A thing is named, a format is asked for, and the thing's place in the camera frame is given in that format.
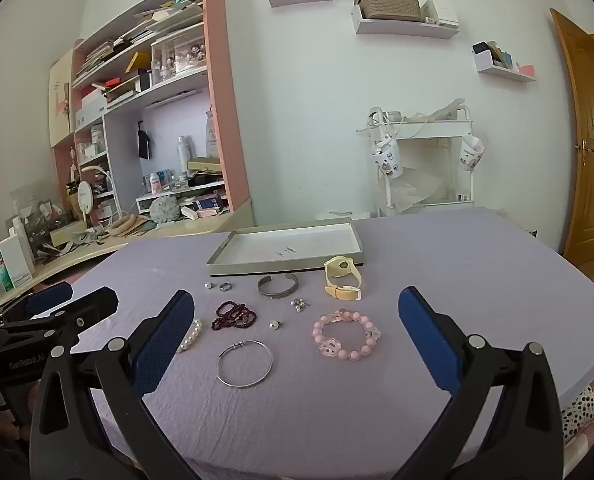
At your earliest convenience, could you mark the grey fluffy ball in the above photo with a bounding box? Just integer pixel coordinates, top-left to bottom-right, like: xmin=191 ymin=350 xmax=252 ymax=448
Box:
xmin=149 ymin=194 xmax=181 ymax=224

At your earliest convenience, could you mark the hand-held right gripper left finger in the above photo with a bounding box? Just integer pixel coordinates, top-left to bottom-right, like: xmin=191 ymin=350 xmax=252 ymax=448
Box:
xmin=30 ymin=289 xmax=196 ymax=480

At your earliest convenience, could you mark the wooden door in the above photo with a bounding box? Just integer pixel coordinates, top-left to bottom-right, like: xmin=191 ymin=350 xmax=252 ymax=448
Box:
xmin=549 ymin=8 xmax=594 ymax=267

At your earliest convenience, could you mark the black folded umbrella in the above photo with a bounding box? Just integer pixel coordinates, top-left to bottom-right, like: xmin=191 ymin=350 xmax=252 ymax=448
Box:
xmin=136 ymin=120 xmax=152 ymax=160

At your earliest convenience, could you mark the pink bead bracelet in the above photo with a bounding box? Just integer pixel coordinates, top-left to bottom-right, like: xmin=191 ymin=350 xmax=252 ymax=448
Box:
xmin=312 ymin=309 xmax=382 ymax=361

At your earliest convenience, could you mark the white trolley cart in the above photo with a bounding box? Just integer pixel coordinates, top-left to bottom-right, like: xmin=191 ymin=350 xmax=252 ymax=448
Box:
xmin=357 ymin=105 xmax=478 ymax=219

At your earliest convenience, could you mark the dark red bead bracelet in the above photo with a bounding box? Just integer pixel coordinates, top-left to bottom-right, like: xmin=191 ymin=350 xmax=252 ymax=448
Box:
xmin=211 ymin=300 xmax=258 ymax=332

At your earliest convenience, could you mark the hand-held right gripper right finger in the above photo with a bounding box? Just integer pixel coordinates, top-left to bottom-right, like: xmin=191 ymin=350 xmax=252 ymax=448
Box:
xmin=392 ymin=286 xmax=566 ymax=480

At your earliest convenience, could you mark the white printed cup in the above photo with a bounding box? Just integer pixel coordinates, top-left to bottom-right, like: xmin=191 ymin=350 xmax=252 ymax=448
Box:
xmin=459 ymin=134 xmax=486 ymax=172
xmin=371 ymin=136 xmax=404 ymax=180

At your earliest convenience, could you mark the silver cuff bracelet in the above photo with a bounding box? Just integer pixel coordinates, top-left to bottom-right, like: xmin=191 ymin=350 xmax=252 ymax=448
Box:
xmin=257 ymin=273 xmax=301 ymax=301

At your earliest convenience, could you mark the white spray bottle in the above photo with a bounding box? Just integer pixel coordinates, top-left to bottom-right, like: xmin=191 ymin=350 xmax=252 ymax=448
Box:
xmin=176 ymin=135 xmax=192 ymax=177

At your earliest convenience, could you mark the white paper bag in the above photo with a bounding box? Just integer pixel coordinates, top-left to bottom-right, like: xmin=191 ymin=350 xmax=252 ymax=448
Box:
xmin=205 ymin=109 xmax=221 ymax=159

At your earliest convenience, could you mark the grey shallow cardboard tray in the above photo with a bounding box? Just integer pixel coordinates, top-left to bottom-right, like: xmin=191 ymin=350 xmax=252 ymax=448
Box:
xmin=207 ymin=218 xmax=366 ymax=277

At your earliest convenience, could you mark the clear figurine display case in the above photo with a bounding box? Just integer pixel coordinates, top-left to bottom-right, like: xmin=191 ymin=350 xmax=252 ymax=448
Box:
xmin=150 ymin=29 xmax=208 ymax=84

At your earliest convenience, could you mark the cream desk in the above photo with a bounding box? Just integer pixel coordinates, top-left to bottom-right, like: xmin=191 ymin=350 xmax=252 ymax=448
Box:
xmin=0 ymin=199 xmax=254 ymax=311

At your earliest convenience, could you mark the purple tablecloth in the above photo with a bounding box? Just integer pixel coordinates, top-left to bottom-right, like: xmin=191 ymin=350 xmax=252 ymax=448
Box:
xmin=27 ymin=207 xmax=594 ymax=480

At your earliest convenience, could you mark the pink and white bookshelf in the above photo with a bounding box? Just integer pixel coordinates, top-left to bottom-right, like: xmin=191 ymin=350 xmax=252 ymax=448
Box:
xmin=50 ymin=0 xmax=254 ymax=233

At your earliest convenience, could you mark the beige wicker basket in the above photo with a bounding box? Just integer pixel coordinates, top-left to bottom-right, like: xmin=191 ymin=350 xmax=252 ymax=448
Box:
xmin=354 ymin=0 xmax=423 ymax=22

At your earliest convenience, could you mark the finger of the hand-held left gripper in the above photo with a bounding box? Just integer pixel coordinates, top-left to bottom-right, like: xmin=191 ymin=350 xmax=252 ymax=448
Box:
xmin=0 ymin=281 xmax=74 ymax=332
xmin=42 ymin=287 xmax=120 ymax=356

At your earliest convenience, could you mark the white pearl bracelet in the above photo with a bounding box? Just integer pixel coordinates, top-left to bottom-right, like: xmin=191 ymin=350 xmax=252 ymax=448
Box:
xmin=176 ymin=318 xmax=203 ymax=355

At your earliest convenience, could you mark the thin silver bangle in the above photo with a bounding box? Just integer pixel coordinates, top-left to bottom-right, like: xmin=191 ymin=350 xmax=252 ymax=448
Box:
xmin=216 ymin=340 xmax=274 ymax=390

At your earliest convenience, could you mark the polka dot cloth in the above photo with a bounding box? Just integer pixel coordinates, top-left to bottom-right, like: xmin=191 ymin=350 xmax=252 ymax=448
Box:
xmin=561 ymin=386 xmax=594 ymax=445

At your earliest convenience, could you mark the white round fan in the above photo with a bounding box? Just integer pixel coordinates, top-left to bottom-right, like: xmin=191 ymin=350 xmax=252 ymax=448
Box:
xmin=76 ymin=180 xmax=96 ymax=225

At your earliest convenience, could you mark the white carton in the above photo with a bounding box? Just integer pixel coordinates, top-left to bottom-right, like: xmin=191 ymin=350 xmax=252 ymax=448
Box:
xmin=0 ymin=234 xmax=36 ymax=291

